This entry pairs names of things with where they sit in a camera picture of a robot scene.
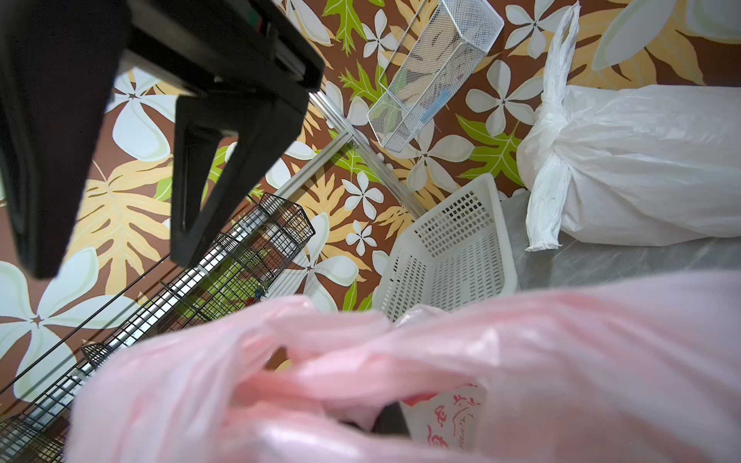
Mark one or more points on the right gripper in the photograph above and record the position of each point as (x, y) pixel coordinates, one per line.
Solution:
(229, 48)

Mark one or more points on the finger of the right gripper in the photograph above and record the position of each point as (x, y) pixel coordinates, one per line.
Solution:
(58, 63)

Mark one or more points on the white plastic bag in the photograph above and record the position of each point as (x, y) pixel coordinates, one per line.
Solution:
(653, 166)

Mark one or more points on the pink printed plastic bag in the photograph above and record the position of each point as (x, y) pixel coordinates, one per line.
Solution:
(645, 370)

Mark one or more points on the blue object in basket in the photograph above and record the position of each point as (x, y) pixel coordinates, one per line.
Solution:
(434, 107)

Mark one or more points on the white mesh basket right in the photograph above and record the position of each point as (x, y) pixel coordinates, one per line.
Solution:
(455, 38)

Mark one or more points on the white plastic perforated basket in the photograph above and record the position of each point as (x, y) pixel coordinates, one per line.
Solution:
(454, 255)

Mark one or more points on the black wire basket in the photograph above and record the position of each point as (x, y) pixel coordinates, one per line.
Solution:
(237, 272)

